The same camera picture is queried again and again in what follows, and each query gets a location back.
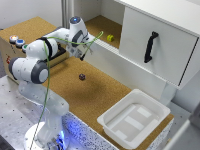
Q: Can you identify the white cabinet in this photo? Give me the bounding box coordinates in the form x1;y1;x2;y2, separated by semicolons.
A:
70;0;200;108

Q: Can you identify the green cable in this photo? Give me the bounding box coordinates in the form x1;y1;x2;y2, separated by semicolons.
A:
28;30;105;150

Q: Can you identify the white plastic box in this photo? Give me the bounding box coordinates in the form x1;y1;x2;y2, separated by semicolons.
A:
96;88;172;150

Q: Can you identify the green button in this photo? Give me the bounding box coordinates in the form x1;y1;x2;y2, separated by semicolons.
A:
21;44;29;52

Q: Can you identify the blue button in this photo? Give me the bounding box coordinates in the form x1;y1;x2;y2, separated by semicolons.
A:
15;38;26;48

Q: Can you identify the black door handle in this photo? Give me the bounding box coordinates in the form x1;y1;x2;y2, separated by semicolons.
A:
143;30;160;64

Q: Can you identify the wooden drawer box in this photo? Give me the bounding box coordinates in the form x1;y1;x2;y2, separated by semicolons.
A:
0;16;72;85

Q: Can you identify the yellow block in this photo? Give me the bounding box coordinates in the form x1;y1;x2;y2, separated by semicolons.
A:
106;34;115;43

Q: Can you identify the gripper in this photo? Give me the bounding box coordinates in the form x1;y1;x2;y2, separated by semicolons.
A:
66;40;89;60

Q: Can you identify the red button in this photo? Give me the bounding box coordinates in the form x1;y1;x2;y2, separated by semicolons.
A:
9;34;19;44

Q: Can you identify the purple block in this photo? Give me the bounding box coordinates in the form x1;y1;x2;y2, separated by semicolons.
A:
78;73;86;81

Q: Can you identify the white sliding door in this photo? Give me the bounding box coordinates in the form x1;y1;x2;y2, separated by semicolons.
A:
118;6;200;87

